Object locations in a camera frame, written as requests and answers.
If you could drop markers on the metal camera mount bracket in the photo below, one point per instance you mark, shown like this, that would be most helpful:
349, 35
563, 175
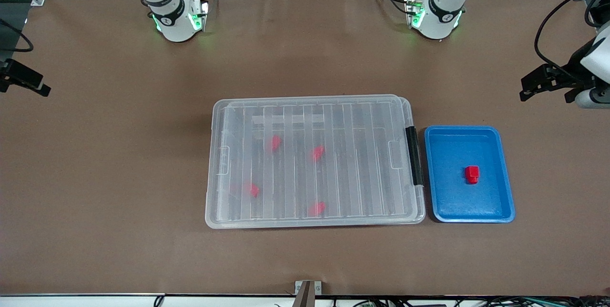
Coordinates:
307, 292

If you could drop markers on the black box latch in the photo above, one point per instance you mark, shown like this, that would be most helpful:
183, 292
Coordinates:
413, 154

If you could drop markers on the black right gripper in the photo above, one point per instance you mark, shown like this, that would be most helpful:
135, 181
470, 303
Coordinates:
20, 75

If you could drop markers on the red toy block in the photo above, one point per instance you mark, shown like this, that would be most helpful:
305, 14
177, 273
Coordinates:
318, 152
317, 209
251, 189
275, 143
472, 174

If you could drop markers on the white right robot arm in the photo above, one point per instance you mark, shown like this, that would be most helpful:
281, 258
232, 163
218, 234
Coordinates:
172, 25

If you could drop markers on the clear plastic storage box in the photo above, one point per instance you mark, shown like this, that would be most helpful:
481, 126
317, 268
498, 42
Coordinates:
421, 204

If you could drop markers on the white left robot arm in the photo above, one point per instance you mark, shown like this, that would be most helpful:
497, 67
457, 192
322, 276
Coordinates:
438, 22

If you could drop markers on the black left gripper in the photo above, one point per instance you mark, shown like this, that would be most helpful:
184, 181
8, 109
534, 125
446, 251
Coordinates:
570, 69

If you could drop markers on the blue plastic tray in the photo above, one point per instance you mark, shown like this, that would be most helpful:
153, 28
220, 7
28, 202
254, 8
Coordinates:
448, 195

